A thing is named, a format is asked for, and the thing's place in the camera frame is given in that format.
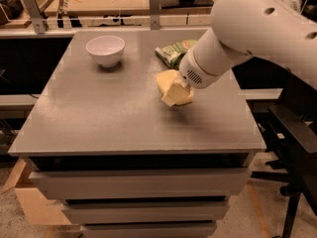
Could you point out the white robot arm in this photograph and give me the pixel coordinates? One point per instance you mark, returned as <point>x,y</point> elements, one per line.
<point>242,29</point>

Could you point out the middle metal bracket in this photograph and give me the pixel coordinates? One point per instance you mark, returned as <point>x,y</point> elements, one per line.
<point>154,14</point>

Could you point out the green chip bag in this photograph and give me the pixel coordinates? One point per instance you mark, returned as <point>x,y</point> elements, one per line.
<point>172,54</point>

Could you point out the wooden board on floor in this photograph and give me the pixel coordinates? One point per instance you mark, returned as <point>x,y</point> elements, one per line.
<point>37,209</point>

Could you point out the left metal bracket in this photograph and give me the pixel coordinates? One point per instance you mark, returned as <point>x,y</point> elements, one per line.
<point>37,19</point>

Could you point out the metal bracket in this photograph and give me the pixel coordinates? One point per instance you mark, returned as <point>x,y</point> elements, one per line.
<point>37,19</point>
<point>154,14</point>

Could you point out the black office chair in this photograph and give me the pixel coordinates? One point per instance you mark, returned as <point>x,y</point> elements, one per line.
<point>290,132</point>

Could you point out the grey drawer cabinet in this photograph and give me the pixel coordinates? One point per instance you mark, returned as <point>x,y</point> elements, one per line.
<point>125,165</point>

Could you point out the yellow sponge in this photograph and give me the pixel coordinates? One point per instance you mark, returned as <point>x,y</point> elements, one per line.
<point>170,73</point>

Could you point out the white bowl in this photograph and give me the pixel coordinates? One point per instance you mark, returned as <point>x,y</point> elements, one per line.
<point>106,51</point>

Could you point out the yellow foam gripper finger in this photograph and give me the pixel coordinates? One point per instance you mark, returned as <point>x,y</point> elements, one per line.
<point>175,91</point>

